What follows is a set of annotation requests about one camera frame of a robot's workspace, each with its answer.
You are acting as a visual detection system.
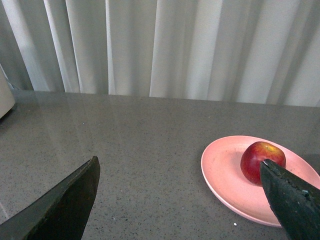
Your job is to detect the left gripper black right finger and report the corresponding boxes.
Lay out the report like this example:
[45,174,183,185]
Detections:
[260,159,320,240]

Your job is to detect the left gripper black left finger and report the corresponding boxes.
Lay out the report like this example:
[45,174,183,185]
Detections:
[0,156,101,240]

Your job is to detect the red apple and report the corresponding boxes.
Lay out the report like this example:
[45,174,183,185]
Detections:
[240,141,287,187]

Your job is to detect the pink plate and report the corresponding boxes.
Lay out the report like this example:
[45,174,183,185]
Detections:
[200,135,320,228]

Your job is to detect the white appliance at table edge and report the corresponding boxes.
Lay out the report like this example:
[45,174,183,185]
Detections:
[0,66,16,118]

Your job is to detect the white curtain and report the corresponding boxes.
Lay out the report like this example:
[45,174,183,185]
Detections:
[0,0,320,107]

